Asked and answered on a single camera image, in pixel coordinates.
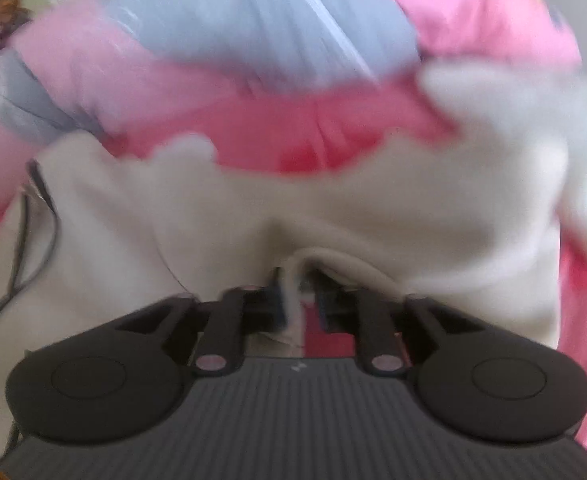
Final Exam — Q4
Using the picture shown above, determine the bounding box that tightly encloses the beige zip hoodie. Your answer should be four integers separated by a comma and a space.
0, 63, 587, 444

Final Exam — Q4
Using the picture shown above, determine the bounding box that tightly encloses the pink grey floral duvet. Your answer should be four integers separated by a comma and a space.
0, 0, 581, 221

